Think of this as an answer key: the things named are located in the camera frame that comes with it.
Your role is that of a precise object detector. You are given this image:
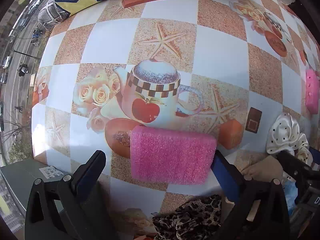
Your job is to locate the beige knit item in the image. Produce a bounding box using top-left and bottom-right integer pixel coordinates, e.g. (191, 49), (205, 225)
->
(241, 155), (283, 182)

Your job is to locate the leopard print scarf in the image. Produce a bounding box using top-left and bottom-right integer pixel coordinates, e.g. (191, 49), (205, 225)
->
(152, 194), (222, 240)

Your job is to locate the white polka dot scrunchie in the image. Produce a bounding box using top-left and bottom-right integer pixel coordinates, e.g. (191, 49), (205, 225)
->
(266, 112), (313, 166)

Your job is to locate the pink sponge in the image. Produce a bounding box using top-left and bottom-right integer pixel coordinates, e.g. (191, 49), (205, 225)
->
(130, 126), (217, 185)
(305, 69), (319, 114)

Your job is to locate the grey white storage box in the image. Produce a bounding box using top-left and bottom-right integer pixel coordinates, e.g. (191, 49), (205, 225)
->
(1, 159), (71, 217)

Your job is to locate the checkered tablecloth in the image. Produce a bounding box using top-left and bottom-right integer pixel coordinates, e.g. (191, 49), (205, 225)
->
(31, 0), (319, 239)

